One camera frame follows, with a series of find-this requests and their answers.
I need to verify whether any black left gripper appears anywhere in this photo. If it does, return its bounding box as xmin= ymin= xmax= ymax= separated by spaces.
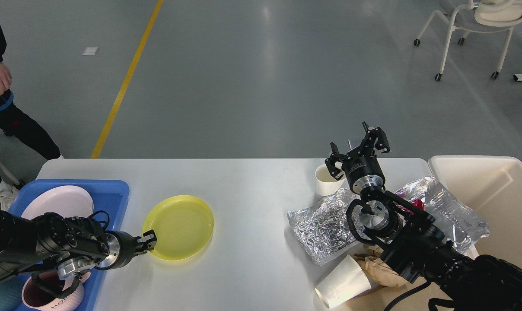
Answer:
xmin=100 ymin=229 xmax=158 ymax=270

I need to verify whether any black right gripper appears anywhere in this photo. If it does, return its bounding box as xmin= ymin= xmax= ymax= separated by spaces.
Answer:
xmin=325 ymin=122 xmax=391 ymax=195

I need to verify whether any yellow plastic plate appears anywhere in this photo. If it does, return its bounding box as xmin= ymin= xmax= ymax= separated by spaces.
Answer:
xmin=143 ymin=195 xmax=214 ymax=260

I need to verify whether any pink HOME mug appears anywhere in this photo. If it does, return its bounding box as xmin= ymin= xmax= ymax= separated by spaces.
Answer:
xmin=21 ymin=271 xmax=91 ymax=311

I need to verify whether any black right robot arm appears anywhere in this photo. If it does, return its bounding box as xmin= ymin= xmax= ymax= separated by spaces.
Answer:
xmin=325 ymin=122 xmax=522 ymax=311

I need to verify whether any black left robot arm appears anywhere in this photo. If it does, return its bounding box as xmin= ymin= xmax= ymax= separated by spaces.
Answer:
xmin=0 ymin=210 xmax=158 ymax=298

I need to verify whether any clear floor plate left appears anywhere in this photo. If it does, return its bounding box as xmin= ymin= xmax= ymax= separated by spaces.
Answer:
xmin=348 ymin=139 xmax=363 ymax=152

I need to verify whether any upright white paper cup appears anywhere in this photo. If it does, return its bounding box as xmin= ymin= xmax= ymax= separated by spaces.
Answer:
xmin=315 ymin=165 xmax=346 ymax=197

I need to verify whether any blue plastic tray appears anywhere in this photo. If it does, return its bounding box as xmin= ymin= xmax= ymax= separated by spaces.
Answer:
xmin=9 ymin=179 xmax=130 ymax=311

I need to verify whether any crushed red soda can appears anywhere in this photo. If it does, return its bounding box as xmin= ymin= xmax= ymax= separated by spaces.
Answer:
xmin=397 ymin=199 xmax=425 ymax=215

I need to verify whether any silver foil bag left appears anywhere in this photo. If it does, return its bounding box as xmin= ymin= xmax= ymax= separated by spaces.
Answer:
xmin=287 ymin=188 xmax=360 ymax=266

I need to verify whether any silver foil bag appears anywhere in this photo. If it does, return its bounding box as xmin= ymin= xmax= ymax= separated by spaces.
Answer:
xmin=287 ymin=188 xmax=360 ymax=266
xmin=395 ymin=177 xmax=490 ymax=254

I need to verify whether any pink white plate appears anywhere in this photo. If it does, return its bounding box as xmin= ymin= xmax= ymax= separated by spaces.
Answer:
xmin=21 ymin=185 xmax=94 ymax=220

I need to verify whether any crumpled brown paper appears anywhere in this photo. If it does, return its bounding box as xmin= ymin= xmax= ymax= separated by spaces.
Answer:
xmin=353 ymin=245 xmax=408 ymax=287

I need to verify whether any lying white paper cup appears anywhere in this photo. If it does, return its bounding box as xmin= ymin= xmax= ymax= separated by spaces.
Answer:
xmin=315 ymin=255 xmax=371 ymax=308

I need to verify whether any silver foil bag right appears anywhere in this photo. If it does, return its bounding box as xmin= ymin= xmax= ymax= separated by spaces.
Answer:
xmin=395 ymin=177 xmax=490 ymax=254

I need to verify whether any flat brown paper sheet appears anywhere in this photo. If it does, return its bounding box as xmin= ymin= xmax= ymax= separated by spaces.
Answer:
xmin=341 ymin=277 xmax=451 ymax=311

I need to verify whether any beige plastic bin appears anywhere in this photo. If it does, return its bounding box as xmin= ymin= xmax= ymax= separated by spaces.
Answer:
xmin=429 ymin=155 xmax=522 ymax=268

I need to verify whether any white office chair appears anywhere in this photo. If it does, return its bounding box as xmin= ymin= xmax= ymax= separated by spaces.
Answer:
xmin=413 ymin=0 xmax=522 ymax=81

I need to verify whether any white floor marker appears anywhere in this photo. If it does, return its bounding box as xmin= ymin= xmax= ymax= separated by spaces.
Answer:
xmin=83 ymin=47 xmax=99 ymax=56

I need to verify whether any person in black jacket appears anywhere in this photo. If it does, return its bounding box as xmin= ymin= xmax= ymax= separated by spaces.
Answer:
xmin=0 ymin=0 xmax=65 ymax=210

